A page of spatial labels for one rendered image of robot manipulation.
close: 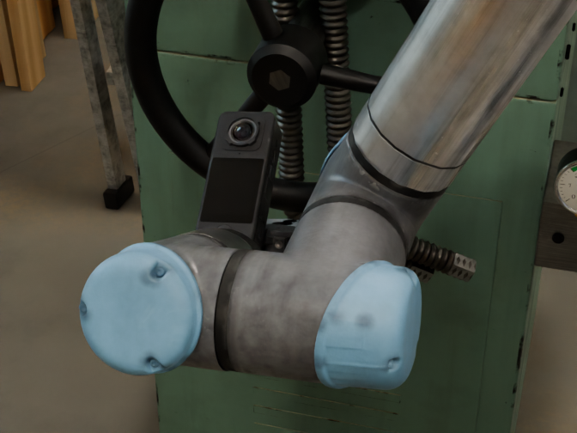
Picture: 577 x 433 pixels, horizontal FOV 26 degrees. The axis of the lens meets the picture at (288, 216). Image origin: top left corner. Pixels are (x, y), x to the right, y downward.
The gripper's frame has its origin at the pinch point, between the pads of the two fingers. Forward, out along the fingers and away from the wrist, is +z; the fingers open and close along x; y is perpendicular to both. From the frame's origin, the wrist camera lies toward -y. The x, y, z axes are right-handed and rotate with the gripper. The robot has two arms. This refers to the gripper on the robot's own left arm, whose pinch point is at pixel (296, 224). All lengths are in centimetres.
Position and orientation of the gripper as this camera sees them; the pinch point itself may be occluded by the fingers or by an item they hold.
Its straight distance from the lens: 105.9
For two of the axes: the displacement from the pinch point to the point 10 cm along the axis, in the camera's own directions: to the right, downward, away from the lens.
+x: 9.6, 1.0, -2.7
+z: 2.8, -0.8, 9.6
